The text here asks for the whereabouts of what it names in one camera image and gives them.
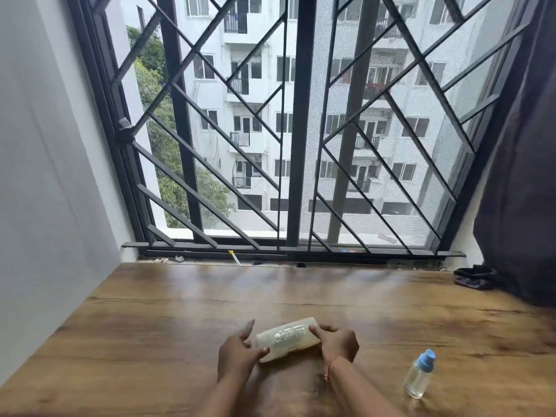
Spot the person's right hand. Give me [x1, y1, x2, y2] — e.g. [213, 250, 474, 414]
[307, 324, 360, 365]

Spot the green tree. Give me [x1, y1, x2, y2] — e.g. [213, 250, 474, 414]
[126, 25, 235, 229]

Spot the translucent yellowish glasses case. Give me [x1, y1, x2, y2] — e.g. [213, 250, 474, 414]
[253, 316, 322, 364]

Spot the dark crumpled cloth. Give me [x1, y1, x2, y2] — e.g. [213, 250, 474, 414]
[453, 264, 498, 291]

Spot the black window frame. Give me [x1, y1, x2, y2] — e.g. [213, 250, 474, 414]
[65, 0, 544, 264]

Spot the white apartment building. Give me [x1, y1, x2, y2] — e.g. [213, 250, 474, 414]
[173, 0, 522, 239]

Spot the dark curtain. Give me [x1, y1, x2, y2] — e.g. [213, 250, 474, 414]
[472, 0, 556, 307]

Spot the person's left hand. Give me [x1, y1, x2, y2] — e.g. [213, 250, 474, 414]
[216, 319, 271, 385]

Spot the person's right forearm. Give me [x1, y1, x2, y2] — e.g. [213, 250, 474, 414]
[325, 358, 409, 417]

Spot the small spray bottle blue cap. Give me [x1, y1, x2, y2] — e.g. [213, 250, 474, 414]
[404, 348, 437, 400]

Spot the pink wrist thread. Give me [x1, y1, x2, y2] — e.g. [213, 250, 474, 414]
[323, 357, 342, 383]

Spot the black metal window grille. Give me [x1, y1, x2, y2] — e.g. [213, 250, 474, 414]
[91, 0, 535, 258]

